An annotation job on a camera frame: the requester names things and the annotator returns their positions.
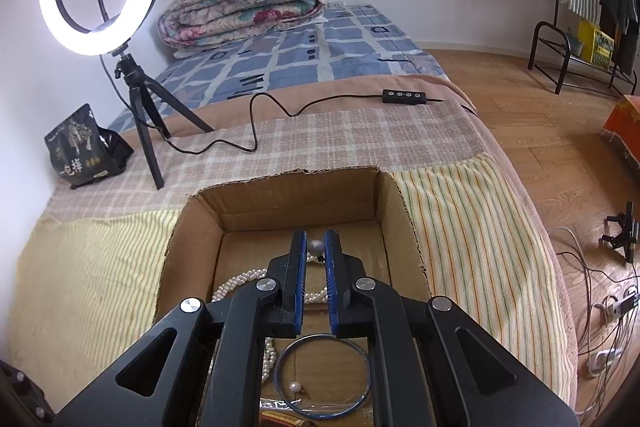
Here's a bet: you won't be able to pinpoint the bundle of floor cables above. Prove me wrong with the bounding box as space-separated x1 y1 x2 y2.
547 227 640 418

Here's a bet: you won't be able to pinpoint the black cable controller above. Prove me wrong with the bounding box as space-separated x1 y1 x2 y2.
382 90 426 104

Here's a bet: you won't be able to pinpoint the blue patterned bed sheet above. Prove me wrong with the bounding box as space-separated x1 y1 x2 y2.
107 4 446 133

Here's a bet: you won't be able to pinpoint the black snack bag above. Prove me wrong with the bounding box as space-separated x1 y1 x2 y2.
44 103 135 190

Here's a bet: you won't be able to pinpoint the black clamp device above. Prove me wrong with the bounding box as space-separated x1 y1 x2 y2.
600 202 640 264

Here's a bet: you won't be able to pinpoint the dark hanging clothes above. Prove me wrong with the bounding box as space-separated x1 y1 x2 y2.
595 0 640 73

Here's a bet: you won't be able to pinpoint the black tripod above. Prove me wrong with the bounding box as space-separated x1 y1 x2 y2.
114 50 216 190

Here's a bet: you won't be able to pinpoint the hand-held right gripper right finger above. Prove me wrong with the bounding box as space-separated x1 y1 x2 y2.
324 229 581 427

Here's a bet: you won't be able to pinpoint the folded floral quilt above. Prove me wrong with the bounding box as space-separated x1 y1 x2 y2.
158 0 332 50

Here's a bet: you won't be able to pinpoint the black metal rack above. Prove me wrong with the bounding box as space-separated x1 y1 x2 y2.
527 0 640 95

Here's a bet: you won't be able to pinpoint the black power cable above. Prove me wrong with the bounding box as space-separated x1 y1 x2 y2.
100 54 476 155

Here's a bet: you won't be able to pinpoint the cardboard box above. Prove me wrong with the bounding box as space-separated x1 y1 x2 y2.
152 164 433 427

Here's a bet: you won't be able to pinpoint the yellow striped cloth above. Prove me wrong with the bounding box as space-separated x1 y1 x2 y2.
7 152 568 413

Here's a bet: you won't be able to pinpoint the blue bangle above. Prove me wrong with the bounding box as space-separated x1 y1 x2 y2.
274 333 373 420

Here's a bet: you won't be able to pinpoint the red gold small packet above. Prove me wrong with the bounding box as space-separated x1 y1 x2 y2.
259 399 307 427

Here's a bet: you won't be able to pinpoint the white power strip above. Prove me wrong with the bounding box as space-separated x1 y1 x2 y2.
584 347 626 378

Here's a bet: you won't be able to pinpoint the yellow box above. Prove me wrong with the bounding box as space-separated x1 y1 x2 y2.
577 20 616 68

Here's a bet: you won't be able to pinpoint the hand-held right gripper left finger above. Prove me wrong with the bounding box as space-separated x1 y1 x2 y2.
52 229 308 427

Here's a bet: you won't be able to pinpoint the beige checked blanket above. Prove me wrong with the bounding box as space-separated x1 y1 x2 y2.
37 74 581 413

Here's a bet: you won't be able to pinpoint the orange patterned box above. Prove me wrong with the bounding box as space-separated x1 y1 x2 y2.
601 94 640 148

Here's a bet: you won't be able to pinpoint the twisted pearl necklace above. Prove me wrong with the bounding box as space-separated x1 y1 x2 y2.
211 267 331 388

